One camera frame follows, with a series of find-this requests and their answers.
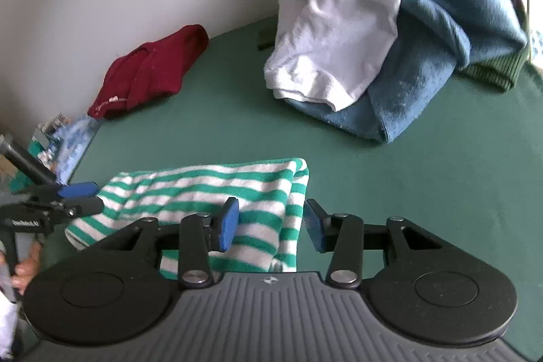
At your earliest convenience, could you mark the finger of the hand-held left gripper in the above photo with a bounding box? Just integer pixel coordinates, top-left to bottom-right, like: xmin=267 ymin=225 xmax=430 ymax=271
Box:
xmin=42 ymin=197 xmax=105 ymax=218
xmin=25 ymin=183 xmax=99 ymax=204

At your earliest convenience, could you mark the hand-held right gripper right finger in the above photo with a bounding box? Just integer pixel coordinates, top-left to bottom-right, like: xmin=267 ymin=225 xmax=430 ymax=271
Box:
xmin=304 ymin=198 xmax=444 ymax=289

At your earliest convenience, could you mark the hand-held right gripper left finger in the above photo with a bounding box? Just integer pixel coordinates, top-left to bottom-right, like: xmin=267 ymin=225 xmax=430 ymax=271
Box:
xmin=95 ymin=196 xmax=240 ymax=289

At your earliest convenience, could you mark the green white striped shirt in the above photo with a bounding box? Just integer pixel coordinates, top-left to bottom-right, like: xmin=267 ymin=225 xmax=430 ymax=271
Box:
xmin=64 ymin=157 xmax=310 ymax=280

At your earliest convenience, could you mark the person's left hand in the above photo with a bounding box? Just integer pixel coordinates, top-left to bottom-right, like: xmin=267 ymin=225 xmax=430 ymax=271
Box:
xmin=12 ymin=243 xmax=42 ymax=290

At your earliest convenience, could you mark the blue patterned cloth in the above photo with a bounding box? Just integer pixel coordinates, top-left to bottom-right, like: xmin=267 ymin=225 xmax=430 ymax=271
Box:
xmin=32 ymin=113 xmax=101 ymax=185

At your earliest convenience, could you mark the dark red garment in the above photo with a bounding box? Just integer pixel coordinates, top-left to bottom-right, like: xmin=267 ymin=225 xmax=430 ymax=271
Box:
xmin=87 ymin=24 xmax=209 ymax=121

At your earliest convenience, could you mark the white garment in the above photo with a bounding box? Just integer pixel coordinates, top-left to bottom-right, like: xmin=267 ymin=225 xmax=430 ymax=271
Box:
xmin=264 ymin=0 xmax=467 ymax=112

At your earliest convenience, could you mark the blue towel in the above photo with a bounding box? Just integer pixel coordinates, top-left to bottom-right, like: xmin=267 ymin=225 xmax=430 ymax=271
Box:
xmin=284 ymin=0 xmax=529 ymax=144

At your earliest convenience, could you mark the dark green knit garment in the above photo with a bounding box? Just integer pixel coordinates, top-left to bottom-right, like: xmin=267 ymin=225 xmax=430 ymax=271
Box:
xmin=456 ymin=0 xmax=533 ymax=92

